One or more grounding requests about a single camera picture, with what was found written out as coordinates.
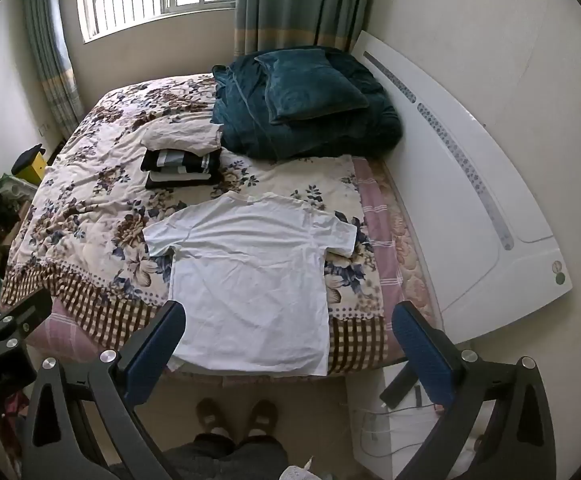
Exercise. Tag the dark green garment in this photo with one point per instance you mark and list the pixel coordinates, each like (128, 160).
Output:
(320, 135)

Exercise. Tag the black striped folded garment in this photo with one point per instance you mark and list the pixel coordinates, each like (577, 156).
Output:
(180, 162)

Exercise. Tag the yellow black box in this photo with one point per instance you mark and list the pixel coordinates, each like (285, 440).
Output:
(30, 167)

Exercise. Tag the white textured object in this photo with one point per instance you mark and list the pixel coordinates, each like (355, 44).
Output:
(298, 471)

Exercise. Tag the black remote control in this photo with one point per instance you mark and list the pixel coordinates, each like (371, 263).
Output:
(398, 387)

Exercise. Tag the teal pillow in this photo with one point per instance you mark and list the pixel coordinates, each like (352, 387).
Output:
(310, 85)

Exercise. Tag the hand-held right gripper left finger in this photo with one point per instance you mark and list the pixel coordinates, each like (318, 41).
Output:
(155, 355)

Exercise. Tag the green curtain with beige band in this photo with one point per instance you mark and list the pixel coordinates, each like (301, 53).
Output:
(53, 60)
(295, 0)

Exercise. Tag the white headboard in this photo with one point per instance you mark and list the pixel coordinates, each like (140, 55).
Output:
(445, 185)

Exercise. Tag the beige folded cloth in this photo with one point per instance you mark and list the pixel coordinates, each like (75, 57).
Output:
(180, 135)

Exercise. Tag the floral blanket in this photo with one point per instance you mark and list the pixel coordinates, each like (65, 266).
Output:
(95, 200)

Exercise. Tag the white nightstand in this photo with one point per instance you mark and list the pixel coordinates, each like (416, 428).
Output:
(370, 440)

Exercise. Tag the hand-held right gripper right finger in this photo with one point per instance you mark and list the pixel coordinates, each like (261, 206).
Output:
(420, 355)

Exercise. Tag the brown slipper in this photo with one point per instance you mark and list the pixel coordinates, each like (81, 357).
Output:
(213, 416)
(263, 416)

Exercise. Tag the person's legs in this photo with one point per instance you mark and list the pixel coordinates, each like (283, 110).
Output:
(220, 460)

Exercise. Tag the dark bag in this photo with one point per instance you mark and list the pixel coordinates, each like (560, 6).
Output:
(0, 210)

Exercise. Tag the black and white folded garment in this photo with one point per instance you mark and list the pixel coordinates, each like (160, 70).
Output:
(180, 181)

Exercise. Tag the white t-shirt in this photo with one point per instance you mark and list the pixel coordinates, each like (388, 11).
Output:
(250, 285)

